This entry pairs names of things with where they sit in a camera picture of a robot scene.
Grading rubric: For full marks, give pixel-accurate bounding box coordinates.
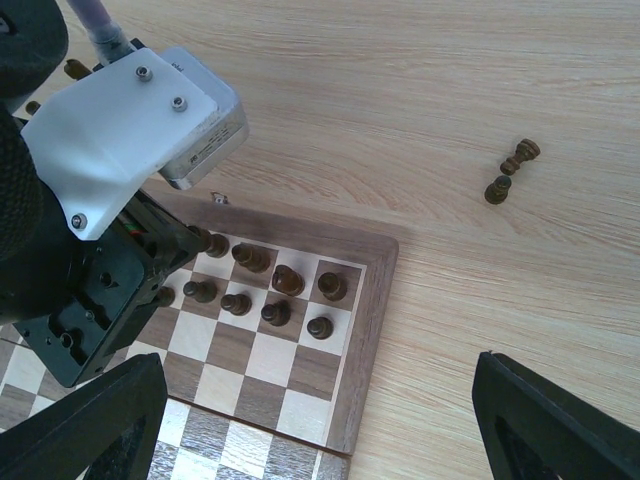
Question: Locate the dark rook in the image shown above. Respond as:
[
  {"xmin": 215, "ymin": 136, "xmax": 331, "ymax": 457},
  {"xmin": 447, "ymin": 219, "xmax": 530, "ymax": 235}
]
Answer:
[
  {"xmin": 317, "ymin": 272, "xmax": 348, "ymax": 301},
  {"xmin": 63, "ymin": 59, "xmax": 92, "ymax": 81}
]

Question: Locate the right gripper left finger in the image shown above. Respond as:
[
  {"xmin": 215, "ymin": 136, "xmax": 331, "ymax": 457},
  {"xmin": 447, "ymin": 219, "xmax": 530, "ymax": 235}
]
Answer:
[{"xmin": 1, "ymin": 353, "xmax": 168, "ymax": 479}]

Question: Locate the dark bishop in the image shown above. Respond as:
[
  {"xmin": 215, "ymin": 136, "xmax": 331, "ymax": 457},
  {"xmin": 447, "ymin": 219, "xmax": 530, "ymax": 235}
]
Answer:
[
  {"xmin": 231, "ymin": 243, "xmax": 271, "ymax": 274},
  {"xmin": 271, "ymin": 264, "xmax": 305, "ymax": 297}
]

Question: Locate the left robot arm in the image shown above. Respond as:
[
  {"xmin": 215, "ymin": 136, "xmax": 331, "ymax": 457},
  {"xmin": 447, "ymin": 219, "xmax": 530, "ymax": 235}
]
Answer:
[{"xmin": 1, "ymin": 1, "xmax": 211, "ymax": 388}]

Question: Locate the dark pawn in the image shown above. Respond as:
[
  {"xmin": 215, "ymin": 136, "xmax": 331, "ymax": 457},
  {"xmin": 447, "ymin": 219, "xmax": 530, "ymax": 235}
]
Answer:
[
  {"xmin": 306, "ymin": 316, "xmax": 334, "ymax": 340},
  {"xmin": 260, "ymin": 300, "xmax": 291, "ymax": 327},
  {"xmin": 155, "ymin": 286, "xmax": 176, "ymax": 308},
  {"xmin": 24, "ymin": 101, "xmax": 41, "ymax": 116},
  {"xmin": 484, "ymin": 175, "xmax": 512, "ymax": 205},
  {"xmin": 183, "ymin": 280, "xmax": 218, "ymax": 303},
  {"xmin": 220, "ymin": 293, "xmax": 252, "ymax": 316}
]

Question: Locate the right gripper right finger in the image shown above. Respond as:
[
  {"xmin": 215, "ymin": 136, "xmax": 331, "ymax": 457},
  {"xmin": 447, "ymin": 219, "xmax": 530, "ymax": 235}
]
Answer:
[{"xmin": 472, "ymin": 351, "xmax": 639, "ymax": 479}]

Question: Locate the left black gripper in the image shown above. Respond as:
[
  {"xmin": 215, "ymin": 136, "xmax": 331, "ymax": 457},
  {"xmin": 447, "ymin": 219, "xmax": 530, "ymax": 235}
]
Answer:
[{"xmin": 14, "ymin": 192, "xmax": 209, "ymax": 388}]

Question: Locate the dark knight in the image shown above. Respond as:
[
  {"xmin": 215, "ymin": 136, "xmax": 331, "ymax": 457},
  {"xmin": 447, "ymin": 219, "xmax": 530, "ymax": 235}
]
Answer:
[{"xmin": 500, "ymin": 139, "xmax": 541, "ymax": 176}]

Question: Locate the dark king piece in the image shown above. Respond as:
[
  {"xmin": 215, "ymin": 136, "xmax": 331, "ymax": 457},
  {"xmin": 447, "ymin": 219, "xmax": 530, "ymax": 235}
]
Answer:
[{"xmin": 205, "ymin": 233, "xmax": 230, "ymax": 258}]

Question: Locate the wooden chess board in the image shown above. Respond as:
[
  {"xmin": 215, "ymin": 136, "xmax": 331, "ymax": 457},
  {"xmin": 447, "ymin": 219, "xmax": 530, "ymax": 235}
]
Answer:
[{"xmin": 0, "ymin": 192, "xmax": 400, "ymax": 480}]

